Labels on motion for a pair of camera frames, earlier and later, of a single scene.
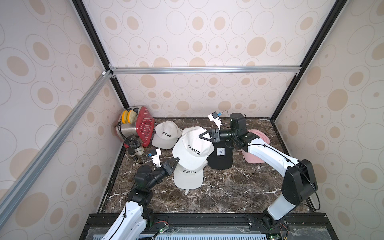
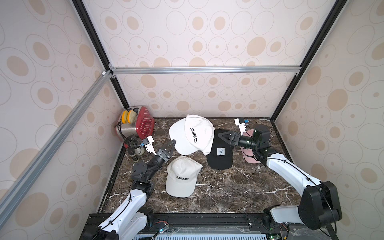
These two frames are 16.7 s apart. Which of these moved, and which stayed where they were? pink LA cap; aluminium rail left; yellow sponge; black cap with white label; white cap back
Moved: white cap back
Stayed: black cap with white label; yellow sponge; pink LA cap; aluminium rail left
